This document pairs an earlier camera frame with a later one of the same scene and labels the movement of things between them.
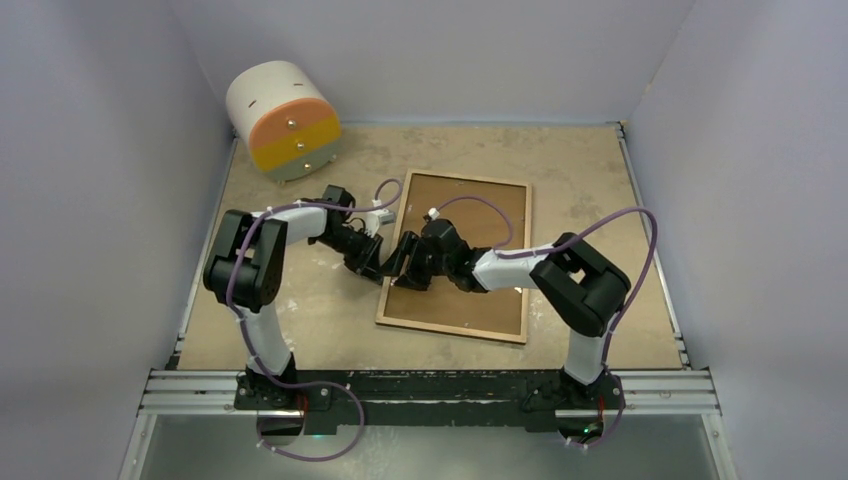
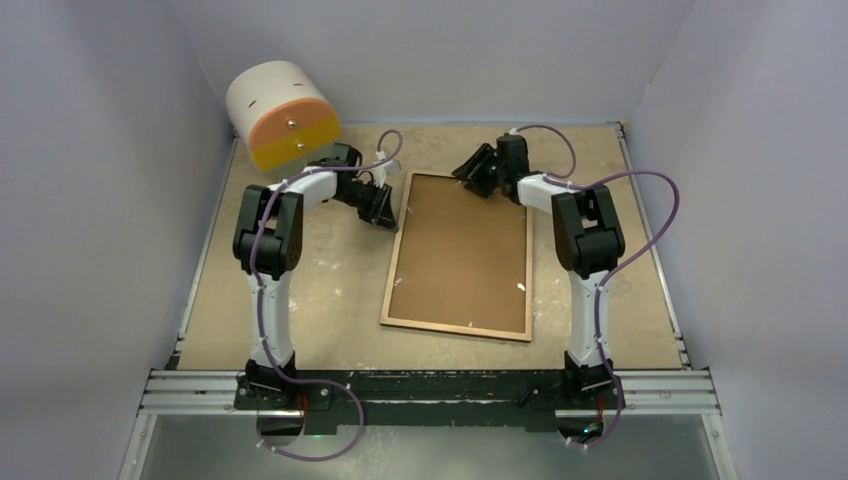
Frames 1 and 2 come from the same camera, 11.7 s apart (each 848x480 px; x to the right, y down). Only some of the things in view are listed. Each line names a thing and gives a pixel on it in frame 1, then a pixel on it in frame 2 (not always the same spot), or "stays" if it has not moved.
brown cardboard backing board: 481,226 stays
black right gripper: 412,279 → 483,157
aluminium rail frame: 218,392 stays
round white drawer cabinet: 285,119 stays
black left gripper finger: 369,263 → 384,215
